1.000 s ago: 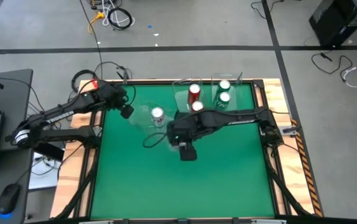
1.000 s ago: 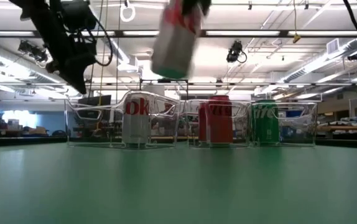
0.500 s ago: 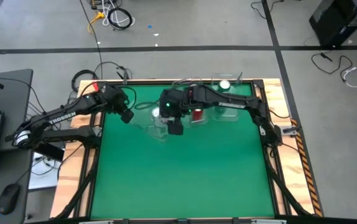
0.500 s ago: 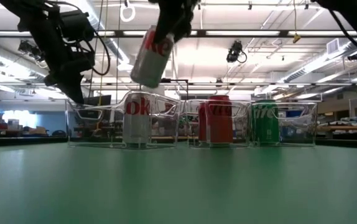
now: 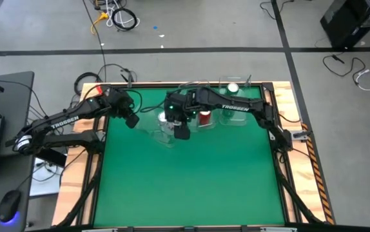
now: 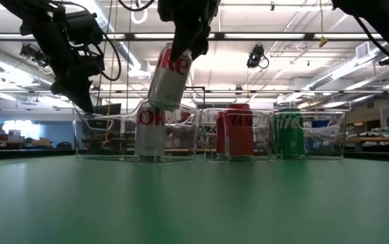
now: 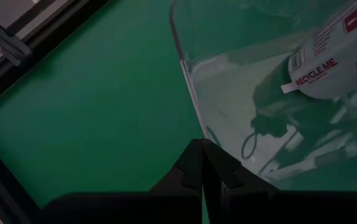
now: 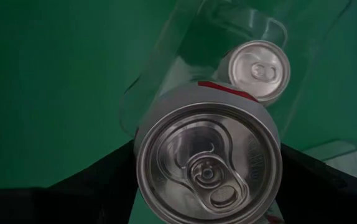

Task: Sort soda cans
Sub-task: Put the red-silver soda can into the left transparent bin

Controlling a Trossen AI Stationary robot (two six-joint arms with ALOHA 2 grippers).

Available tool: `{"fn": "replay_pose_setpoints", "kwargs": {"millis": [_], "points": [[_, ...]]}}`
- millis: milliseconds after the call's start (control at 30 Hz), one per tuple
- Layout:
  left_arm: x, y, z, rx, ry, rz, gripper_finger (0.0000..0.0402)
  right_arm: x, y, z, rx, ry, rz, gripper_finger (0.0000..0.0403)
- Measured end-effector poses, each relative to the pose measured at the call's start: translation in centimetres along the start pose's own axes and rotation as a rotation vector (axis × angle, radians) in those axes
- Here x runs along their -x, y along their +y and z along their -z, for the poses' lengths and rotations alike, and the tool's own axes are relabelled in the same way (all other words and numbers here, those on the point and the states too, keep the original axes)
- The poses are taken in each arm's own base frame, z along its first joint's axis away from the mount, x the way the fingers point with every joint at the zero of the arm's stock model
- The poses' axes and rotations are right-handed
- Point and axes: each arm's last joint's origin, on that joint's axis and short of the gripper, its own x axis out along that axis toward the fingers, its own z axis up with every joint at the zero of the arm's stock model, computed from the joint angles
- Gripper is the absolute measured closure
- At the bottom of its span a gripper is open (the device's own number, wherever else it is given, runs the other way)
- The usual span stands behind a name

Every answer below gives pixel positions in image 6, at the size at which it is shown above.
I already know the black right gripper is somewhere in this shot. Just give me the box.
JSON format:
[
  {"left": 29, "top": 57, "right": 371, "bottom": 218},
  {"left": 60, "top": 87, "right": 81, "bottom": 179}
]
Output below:
[{"left": 157, "top": 0, "right": 222, "bottom": 63}]

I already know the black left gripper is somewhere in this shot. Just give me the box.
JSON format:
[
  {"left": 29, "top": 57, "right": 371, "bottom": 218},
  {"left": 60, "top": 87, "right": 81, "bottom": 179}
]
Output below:
[{"left": 47, "top": 37, "right": 106, "bottom": 114}]

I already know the silver diet cola can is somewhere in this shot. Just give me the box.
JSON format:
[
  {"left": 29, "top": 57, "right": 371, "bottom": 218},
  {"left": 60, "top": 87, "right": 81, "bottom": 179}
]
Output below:
[
  {"left": 146, "top": 41, "right": 195, "bottom": 112},
  {"left": 134, "top": 100, "right": 167, "bottom": 161}
]

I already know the clear plastic bin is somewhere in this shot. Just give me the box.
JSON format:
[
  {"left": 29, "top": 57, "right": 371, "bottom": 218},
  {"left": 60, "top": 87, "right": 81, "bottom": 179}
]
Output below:
[
  {"left": 201, "top": 106, "right": 274, "bottom": 162},
  {"left": 73, "top": 98, "right": 201, "bottom": 163},
  {"left": 272, "top": 110, "right": 347, "bottom": 161}
]

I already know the red cola can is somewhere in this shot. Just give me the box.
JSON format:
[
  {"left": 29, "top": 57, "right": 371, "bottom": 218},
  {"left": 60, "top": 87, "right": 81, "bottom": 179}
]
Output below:
[
  {"left": 224, "top": 102, "right": 255, "bottom": 159},
  {"left": 215, "top": 110, "right": 226, "bottom": 156}
]

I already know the green soda can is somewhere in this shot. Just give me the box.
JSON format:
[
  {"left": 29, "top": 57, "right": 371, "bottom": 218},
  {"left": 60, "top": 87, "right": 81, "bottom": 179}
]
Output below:
[{"left": 274, "top": 108, "right": 306, "bottom": 159}]

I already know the black background monitor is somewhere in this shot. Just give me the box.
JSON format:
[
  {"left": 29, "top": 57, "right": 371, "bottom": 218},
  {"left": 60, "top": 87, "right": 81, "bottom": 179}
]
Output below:
[{"left": 92, "top": 103, "right": 123, "bottom": 118}]

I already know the green table mat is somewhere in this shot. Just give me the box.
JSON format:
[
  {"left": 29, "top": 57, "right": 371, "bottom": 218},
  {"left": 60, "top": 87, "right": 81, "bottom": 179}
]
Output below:
[{"left": 0, "top": 154, "right": 389, "bottom": 244}]

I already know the white air vent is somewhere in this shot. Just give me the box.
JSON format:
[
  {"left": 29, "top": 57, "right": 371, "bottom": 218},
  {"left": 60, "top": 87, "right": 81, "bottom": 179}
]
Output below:
[{"left": 355, "top": 41, "right": 371, "bottom": 61}]

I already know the wooden workbench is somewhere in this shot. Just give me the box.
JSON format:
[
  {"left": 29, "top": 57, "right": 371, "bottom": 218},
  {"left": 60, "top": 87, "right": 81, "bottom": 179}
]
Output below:
[{"left": 343, "top": 127, "right": 389, "bottom": 153}]

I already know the black hanging camera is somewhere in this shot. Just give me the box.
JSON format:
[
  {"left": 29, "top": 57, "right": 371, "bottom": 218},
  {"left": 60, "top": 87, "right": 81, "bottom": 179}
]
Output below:
[
  {"left": 246, "top": 43, "right": 270, "bottom": 70},
  {"left": 19, "top": 43, "right": 52, "bottom": 68}
]

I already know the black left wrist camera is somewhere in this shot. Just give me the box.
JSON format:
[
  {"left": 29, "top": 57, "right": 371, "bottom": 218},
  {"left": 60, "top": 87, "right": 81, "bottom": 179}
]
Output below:
[{"left": 64, "top": 9, "right": 105, "bottom": 46}]

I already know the black overhead frame beam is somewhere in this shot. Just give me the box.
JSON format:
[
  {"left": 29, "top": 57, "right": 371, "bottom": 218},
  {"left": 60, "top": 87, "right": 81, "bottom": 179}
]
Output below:
[
  {"left": 0, "top": 88, "right": 389, "bottom": 95},
  {"left": 0, "top": 32, "right": 389, "bottom": 42}
]

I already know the yellow hanging cord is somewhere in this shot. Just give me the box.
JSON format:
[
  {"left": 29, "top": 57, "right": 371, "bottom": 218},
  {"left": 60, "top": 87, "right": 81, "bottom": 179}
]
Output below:
[{"left": 318, "top": 0, "right": 329, "bottom": 48}]

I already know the black metal table frame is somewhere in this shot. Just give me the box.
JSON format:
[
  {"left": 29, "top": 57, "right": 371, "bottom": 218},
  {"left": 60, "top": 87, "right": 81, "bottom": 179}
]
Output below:
[{"left": 0, "top": 148, "right": 389, "bottom": 163}]

